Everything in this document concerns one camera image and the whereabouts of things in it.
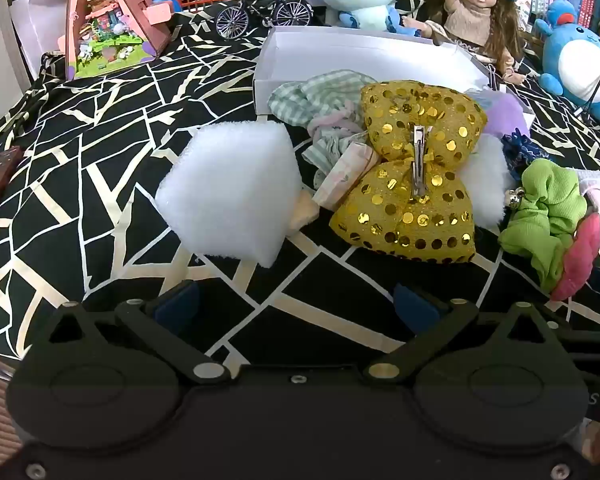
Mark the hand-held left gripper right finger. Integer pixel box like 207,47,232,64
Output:
362,282,576,385

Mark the brown-haired doll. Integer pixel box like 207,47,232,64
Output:
402,0,538,83

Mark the black model bicycle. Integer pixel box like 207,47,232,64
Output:
215,0,313,40

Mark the pink fabric scrunchie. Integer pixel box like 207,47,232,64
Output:
550,212,600,302

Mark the pink triangular diorama house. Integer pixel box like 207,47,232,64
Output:
65,0,173,81

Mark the white cardboard box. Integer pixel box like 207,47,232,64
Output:
252,26,536,131

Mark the green checked cloth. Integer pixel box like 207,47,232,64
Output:
269,71,381,186

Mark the blue round mouse plush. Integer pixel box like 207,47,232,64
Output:
534,0,600,128

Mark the black white patterned blanket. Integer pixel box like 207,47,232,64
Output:
0,10,600,376

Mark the gold sequin bow hair clip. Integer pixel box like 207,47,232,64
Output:
329,79,488,265

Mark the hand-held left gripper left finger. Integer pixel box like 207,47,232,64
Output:
27,280,233,385

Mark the white foam block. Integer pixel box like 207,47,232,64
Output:
155,120,303,268

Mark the white fluffy scrunchie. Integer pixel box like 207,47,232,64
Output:
457,132,516,231

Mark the navy patterned scrunchie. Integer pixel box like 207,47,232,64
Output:
500,129,551,181

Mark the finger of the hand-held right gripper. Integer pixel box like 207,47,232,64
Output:
549,316,600,350

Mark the white paper board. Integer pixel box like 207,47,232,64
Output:
10,0,71,81

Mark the purple fluffy scrunchie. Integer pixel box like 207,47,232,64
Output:
480,91,531,141

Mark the green scrunchie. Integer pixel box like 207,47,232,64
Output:
497,160,588,293

